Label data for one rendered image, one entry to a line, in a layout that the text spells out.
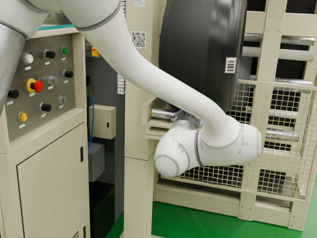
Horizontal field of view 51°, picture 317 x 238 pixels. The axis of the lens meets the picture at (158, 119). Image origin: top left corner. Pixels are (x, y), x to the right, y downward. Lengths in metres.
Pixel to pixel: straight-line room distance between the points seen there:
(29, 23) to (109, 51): 0.16
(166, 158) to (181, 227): 1.44
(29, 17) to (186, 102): 0.37
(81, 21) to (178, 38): 0.71
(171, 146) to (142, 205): 0.99
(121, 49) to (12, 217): 0.81
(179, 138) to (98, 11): 0.44
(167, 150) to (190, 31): 0.56
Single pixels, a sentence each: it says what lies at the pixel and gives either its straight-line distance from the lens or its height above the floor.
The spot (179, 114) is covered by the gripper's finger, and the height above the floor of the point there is 1.02.
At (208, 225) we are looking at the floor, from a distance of 2.34.
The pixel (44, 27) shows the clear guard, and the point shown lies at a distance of 1.32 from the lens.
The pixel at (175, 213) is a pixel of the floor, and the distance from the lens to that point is 2.42.
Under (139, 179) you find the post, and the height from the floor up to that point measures 0.50.
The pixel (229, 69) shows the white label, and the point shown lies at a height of 1.16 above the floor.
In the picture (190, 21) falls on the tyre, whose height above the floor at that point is 1.32.
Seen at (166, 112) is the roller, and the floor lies 0.92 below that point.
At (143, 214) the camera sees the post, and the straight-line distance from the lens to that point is 1.88.
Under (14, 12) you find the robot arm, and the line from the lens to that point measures 0.69.
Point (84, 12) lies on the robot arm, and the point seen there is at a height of 1.36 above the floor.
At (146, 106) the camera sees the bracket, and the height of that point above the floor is 0.94.
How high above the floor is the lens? 1.38
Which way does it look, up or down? 19 degrees down
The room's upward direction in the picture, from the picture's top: 3 degrees clockwise
